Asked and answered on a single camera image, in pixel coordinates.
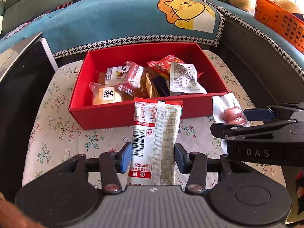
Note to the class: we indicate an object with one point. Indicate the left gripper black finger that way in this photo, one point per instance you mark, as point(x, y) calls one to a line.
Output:
point(224, 130)

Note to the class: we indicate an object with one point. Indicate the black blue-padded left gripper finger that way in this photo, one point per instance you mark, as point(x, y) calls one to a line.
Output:
point(110, 164)
point(192, 163)

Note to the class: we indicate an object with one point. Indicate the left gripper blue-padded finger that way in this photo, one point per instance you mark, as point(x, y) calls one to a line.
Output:
point(260, 114)

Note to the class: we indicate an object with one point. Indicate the white sausage snack packet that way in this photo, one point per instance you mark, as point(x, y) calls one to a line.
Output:
point(227, 110)

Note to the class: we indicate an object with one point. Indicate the red white long snack packet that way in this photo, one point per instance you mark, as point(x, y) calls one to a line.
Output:
point(155, 130)

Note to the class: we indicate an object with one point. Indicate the white spicy gluten snack packet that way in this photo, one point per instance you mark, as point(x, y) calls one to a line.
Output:
point(183, 79)

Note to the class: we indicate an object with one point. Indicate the gold foil snack packet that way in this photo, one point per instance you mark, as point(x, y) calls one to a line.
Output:
point(147, 88)

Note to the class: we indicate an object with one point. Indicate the clear red pastry packet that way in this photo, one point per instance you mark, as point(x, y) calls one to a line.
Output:
point(131, 83)

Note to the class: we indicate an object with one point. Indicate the white Kaprons wafer packet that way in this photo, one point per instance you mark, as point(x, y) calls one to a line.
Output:
point(115, 75)

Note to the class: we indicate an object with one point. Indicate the red cardboard box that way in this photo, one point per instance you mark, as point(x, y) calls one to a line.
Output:
point(121, 114)

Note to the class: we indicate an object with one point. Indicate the clear orange pastry packet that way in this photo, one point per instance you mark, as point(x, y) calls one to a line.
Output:
point(107, 94)

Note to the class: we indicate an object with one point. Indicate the dark purple snack packet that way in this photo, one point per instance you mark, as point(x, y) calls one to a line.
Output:
point(161, 86)

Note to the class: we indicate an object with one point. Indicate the red crinkly snack bag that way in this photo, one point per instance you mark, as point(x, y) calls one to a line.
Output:
point(163, 66)

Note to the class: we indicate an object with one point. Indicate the orange plastic basket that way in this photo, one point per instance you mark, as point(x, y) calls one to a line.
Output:
point(281, 21)

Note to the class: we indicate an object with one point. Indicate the teal houndstooth-trimmed sofa cover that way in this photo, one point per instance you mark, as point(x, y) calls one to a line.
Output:
point(96, 24)

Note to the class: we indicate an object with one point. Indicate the black glossy side table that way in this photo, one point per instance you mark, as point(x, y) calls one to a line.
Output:
point(26, 71)

